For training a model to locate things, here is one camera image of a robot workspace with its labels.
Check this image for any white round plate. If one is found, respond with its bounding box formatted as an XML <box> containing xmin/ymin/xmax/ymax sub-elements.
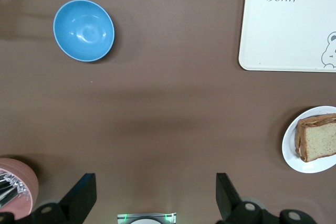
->
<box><xmin>282</xmin><ymin>105</ymin><xmax>336</xmax><ymax>174</ymax></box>

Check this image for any cream bear print tray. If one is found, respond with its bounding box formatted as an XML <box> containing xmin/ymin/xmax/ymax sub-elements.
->
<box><xmin>238</xmin><ymin>0</ymin><xmax>336</xmax><ymax>73</ymax></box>

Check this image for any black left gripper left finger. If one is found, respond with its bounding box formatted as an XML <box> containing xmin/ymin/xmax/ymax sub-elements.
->
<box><xmin>26</xmin><ymin>173</ymin><xmax>97</xmax><ymax>224</ymax></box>

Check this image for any crinkled silver foil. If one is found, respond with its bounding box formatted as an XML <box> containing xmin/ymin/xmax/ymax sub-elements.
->
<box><xmin>0</xmin><ymin>170</ymin><xmax>28</xmax><ymax>199</ymax></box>

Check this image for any blue bowl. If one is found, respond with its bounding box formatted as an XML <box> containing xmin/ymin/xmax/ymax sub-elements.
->
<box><xmin>53</xmin><ymin>0</ymin><xmax>116</xmax><ymax>63</ymax></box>

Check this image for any shiny metal spoon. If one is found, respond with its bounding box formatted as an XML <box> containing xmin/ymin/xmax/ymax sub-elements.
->
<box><xmin>0</xmin><ymin>178</ymin><xmax>17</xmax><ymax>208</ymax></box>

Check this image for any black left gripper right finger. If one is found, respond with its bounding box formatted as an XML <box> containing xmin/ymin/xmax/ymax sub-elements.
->
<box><xmin>215</xmin><ymin>173</ymin><xmax>266</xmax><ymax>224</ymax></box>

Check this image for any pink bowl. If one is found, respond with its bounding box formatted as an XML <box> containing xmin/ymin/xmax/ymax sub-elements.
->
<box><xmin>0</xmin><ymin>157</ymin><xmax>40</xmax><ymax>220</ymax></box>

